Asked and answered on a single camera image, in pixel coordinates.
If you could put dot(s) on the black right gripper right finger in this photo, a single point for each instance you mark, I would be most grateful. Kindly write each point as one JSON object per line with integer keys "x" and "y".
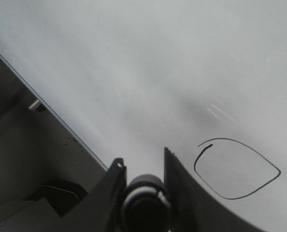
{"x": 193, "y": 208}

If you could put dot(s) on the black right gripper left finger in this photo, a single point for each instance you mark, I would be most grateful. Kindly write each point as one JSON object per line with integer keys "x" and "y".
{"x": 97, "y": 211}

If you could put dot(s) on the black marker cap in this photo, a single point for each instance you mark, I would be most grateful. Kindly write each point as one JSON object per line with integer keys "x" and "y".
{"x": 145, "y": 206}

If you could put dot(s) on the black drawn zero outline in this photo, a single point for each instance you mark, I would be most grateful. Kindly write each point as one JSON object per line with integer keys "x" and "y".
{"x": 232, "y": 169}

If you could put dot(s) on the grey whiteboard tray bracket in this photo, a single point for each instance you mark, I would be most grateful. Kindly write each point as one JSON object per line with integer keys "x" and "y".
{"x": 37, "y": 105}

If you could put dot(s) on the white whiteboard with aluminium frame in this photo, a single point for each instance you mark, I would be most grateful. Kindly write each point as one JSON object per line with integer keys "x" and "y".
{"x": 130, "y": 77}

